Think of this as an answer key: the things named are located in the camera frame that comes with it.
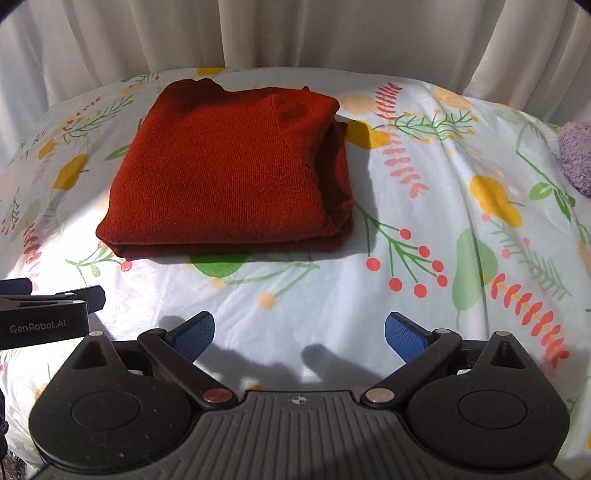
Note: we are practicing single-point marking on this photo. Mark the white curtain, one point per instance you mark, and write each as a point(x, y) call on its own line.
point(295, 32)

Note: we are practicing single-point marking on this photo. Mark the purple plush toy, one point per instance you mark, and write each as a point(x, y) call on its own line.
point(577, 157)

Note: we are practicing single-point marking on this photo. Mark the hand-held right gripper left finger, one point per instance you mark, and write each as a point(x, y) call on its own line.
point(194, 334)

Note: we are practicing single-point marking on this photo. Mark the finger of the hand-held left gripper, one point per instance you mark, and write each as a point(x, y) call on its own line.
point(16, 286)
point(85, 296)

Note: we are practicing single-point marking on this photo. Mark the floral print bed sheet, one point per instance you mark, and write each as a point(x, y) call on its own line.
point(415, 207)

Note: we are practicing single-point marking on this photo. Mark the red knit sweater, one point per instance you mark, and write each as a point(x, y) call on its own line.
point(221, 175)

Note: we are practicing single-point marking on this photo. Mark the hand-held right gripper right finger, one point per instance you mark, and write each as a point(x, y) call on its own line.
point(406, 334)

